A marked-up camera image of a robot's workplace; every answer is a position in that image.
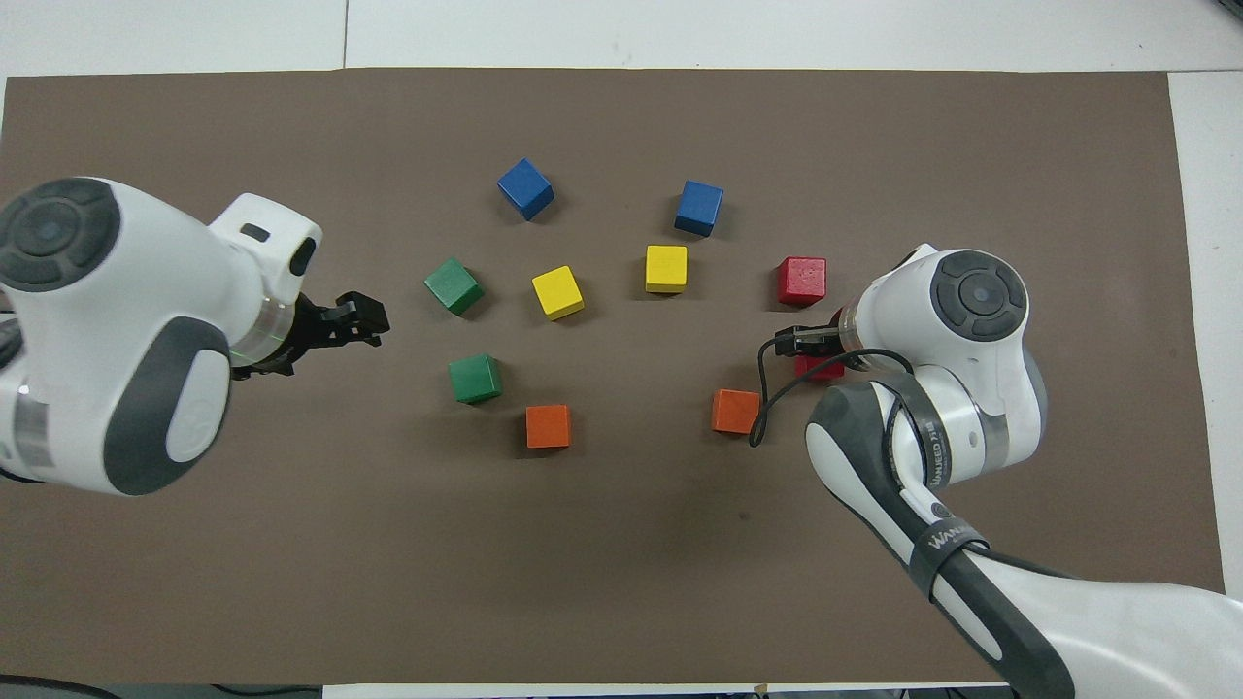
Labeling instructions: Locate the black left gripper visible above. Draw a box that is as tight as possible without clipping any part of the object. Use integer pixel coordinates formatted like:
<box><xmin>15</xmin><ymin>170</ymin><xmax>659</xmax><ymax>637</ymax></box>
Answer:
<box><xmin>233</xmin><ymin>291</ymin><xmax>391</xmax><ymax>381</ymax></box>

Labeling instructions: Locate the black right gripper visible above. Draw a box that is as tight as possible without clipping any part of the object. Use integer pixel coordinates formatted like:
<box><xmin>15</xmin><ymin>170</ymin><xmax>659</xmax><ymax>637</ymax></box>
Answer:
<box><xmin>774</xmin><ymin>325</ymin><xmax>845</xmax><ymax>354</ymax></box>

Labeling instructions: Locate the green wooden cube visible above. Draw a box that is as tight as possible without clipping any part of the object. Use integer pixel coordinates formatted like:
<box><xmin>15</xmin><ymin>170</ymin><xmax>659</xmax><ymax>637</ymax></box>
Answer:
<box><xmin>423</xmin><ymin>257</ymin><xmax>486</xmax><ymax>317</ymax></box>
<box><xmin>448</xmin><ymin>353</ymin><xmax>504</xmax><ymax>406</ymax></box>

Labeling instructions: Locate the orange wooden cube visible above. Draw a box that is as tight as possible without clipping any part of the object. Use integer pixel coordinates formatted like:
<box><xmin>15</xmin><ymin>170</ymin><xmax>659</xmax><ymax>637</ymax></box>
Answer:
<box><xmin>525</xmin><ymin>404</ymin><xmax>573</xmax><ymax>450</ymax></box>
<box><xmin>711</xmin><ymin>388</ymin><xmax>761</xmax><ymax>436</ymax></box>

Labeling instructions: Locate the yellow wooden cube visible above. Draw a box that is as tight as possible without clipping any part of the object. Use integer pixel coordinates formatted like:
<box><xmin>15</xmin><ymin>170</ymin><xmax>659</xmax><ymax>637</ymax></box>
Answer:
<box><xmin>531</xmin><ymin>265</ymin><xmax>587</xmax><ymax>322</ymax></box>
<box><xmin>645</xmin><ymin>245</ymin><xmax>689</xmax><ymax>295</ymax></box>

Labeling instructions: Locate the blue wooden cube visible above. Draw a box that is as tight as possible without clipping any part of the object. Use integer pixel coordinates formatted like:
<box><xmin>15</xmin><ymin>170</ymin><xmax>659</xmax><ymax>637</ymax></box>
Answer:
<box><xmin>497</xmin><ymin>158</ymin><xmax>556</xmax><ymax>222</ymax></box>
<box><xmin>675</xmin><ymin>180</ymin><xmax>725</xmax><ymax>238</ymax></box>

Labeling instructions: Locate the brown paper table mat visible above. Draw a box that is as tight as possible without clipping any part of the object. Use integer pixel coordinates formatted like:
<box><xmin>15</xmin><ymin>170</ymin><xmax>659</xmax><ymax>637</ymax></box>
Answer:
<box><xmin>0</xmin><ymin>68</ymin><xmax>1226</xmax><ymax>685</ymax></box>

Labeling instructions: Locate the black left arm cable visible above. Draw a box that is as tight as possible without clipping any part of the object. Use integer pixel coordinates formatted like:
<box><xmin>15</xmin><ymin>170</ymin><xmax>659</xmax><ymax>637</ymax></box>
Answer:
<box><xmin>0</xmin><ymin>674</ymin><xmax>103</xmax><ymax>699</ymax></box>

